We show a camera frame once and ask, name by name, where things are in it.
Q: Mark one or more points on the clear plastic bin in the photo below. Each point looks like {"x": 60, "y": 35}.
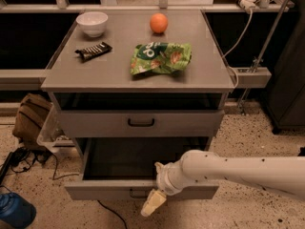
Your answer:
{"x": 52, "y": 136}

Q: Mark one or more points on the orange fruit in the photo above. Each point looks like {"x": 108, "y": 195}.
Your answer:
{"x": 158, "y": 22}

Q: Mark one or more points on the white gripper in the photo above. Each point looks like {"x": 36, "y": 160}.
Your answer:
{"x": 163, "y": 178}

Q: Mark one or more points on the grey top drawer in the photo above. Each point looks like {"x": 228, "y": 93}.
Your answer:
{"x": 140, "y": 123}

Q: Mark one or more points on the blue water jug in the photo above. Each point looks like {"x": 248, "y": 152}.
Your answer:
{"x": 15, "y": 210}

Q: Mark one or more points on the metal stand pole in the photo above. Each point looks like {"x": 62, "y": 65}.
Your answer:
{"x": 252, "y": 70}

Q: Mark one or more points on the grey drawer cabinet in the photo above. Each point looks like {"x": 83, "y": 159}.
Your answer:
{"x": 168, "y": 87}

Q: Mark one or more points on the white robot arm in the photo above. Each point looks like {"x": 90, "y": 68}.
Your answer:
{"x": 284, "y": 175}

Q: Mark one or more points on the green chip bag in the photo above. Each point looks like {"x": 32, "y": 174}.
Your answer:
{"x": 161, "y": 58}

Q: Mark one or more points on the dark chocolate bar wrapper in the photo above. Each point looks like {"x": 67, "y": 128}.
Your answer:
{"x": 94, "y": 51}

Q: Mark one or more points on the white ceramic bowl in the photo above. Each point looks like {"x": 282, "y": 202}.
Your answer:
{"x": 92, "y": 23}

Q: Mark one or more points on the grey drawer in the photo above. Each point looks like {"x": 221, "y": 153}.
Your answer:
{"x": 122, "y": 168}
{"x": 140, "y": 123}

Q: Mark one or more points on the white power strip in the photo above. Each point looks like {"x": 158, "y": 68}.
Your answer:
{"x": 244, "y": 0}

